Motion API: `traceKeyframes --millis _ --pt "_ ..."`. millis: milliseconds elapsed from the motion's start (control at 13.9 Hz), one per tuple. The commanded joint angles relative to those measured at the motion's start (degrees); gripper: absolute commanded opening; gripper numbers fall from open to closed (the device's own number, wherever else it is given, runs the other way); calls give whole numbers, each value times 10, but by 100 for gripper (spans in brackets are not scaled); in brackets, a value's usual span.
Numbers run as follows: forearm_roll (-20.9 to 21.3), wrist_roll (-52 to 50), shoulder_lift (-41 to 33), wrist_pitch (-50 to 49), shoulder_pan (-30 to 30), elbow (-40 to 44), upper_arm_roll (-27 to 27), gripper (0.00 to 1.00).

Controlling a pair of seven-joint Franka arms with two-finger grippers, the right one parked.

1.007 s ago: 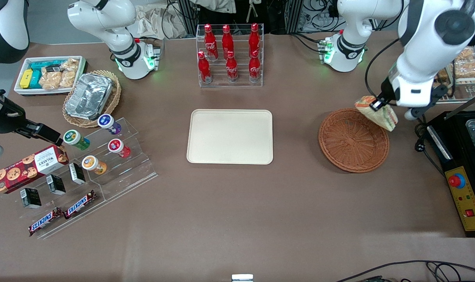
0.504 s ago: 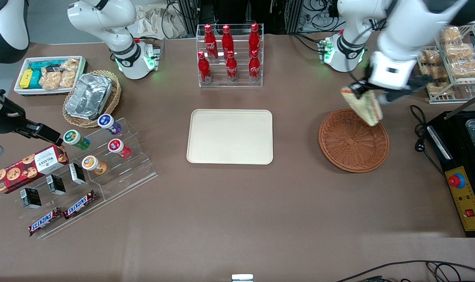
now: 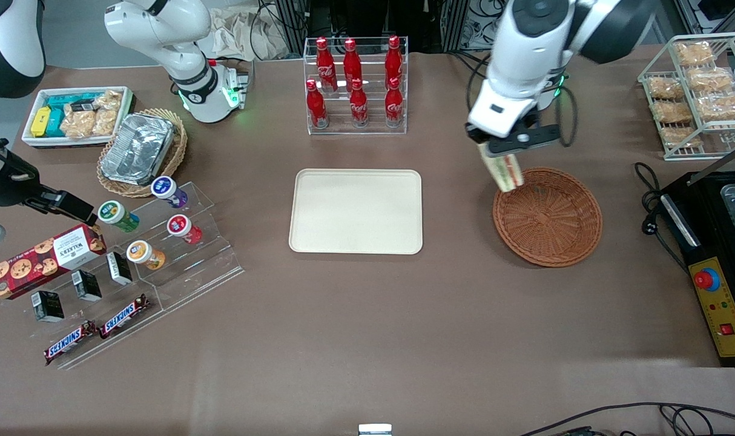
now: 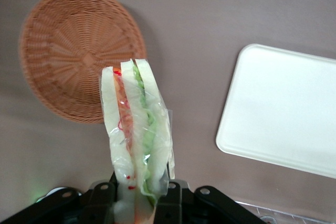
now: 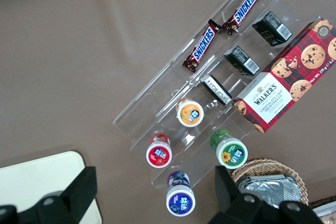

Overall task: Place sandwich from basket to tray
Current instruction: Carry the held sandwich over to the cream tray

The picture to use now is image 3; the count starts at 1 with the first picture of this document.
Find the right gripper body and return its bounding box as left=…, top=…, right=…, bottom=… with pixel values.
left=0, top=130, right=42, bottom=207

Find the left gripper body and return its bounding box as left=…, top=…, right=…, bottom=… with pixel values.
left=467, top=78, right=542, bottom=138

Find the triangle sandwich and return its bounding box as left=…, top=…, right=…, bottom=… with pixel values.
left=478, top=144, right=526, bottom=194

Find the brown round wicker basket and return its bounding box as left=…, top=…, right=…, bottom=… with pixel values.
left=493, top=167, right=603, bottom=268

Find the tan oval wicker basket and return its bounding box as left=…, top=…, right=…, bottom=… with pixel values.
left=97, top=108, right=188, bottom=199

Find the cream plastic tray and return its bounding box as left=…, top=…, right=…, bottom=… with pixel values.
left=289, top=168, right=423, bottom=255

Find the green drink cup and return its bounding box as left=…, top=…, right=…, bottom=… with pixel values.
left=97, top=200, right=140, bottom=234

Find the white plastic snack bin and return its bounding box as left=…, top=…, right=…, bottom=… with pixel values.
left=21, top=86, right=136, bottom=149

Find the red cookie box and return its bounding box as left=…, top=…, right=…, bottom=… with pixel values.
left=0, top=223, right=108, bottom=300

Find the yellow small box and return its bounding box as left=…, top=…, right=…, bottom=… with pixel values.
left=30, top=107, right=53, bottom=138

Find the small black carton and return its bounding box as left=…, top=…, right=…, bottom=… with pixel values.
left=71, top=269, right=102, bottom=302
left=31, top=291, right=65, bottom=323
left=106, top=251, right=133, bottom=286

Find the orange drink cup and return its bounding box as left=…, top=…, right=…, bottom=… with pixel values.
left=126, top=240, right=167, bottom=271

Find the red cola bottle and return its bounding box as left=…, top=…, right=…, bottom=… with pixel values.
left=343, top=39, right=363, bottom=91
left=349, top=79, right=369, bottom=128
left=384, top=35, right=403, bottom=89
left=316, top=38, right=338, bottom=93
left=384, top=78, right=404, bottom=128
left=306, top=79, right=329, bottom=129

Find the aluminium foil container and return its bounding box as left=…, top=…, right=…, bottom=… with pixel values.
left=100, top=113, right=176, bottom=187

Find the purple cup with blue lid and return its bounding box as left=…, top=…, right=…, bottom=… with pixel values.
left=151, top=176, right=189, bottom=209

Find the long teal box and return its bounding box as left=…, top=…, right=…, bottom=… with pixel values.
left=45, top=93, right=99, bottom=111

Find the clear acrylic bottle rack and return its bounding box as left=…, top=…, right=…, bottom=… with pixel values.
left=303, top=36, right=408, bottom=136

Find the red drink cup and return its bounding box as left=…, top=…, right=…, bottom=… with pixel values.
left=166, top=214, right=203, bottom=246

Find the snickers chocolate bar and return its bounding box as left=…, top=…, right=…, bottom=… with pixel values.
left=44, top=320, right=97, bottom=366
left=99, top=294, right=151, bottom=339

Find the clear acrylic stepped display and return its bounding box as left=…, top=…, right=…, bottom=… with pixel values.
left=16, top=180, right=245, bottom=371

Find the silver metal bar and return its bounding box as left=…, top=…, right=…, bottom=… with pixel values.
left=687, top=139, right=735, bottom=186

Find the black machine housing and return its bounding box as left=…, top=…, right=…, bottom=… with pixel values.
left=658, top=171, right=735, bottom=368

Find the beige cloth bag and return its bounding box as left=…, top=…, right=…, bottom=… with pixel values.
left=209, top=8, right=291, bottom=62

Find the red emergency stop button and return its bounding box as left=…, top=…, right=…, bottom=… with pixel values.
left=694, top=268, right=721, bottom=292

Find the yellow control panel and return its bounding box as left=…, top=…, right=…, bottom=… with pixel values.
left=688, top=257, right=735, bottom=358

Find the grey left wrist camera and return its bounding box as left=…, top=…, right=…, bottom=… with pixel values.
left=495, top=124, right=561, bottom=153

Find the black cable bundle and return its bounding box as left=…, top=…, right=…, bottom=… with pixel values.
left=446, top=0, right=507, bottom=116

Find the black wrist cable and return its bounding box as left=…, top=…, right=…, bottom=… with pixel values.
left=552, top=85, right=581, bottom=150

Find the black power cable with plug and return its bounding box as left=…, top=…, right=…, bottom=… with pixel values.
left=633, top=162, right=690, bottom=270

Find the white wire bread rack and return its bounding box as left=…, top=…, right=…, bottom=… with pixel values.
left=638, top=33, right=735, bottom=161

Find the thin black cable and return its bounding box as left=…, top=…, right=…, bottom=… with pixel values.
left=518, top=402, right=735, bottom=436

